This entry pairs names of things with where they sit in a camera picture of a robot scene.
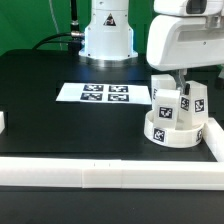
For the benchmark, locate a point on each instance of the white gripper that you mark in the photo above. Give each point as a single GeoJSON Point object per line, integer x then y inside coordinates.
{"type": "Point", "coordinates": [176, 43]}

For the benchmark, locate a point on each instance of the white round stool seat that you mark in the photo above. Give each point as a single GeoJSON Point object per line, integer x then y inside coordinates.
{"type": "Point", "coordinates": [172, 138]}

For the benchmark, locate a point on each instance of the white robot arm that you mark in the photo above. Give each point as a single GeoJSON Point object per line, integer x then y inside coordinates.
{"type": "Point", "coordinates": [109, 39]}

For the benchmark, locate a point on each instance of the white fiducial marker sheet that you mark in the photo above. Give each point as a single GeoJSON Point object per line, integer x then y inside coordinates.
{"type": "Point", "coordinates": [104, 93]}

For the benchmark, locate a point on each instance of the white left barrier rail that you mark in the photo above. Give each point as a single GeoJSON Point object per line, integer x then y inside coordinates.
{"type": "Point", "coordinates": [2, 122]}

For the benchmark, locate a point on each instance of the white front barrier rail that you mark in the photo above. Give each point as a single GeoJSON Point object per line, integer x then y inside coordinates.
{"type": "Point", "coordinates": [84, 173]}

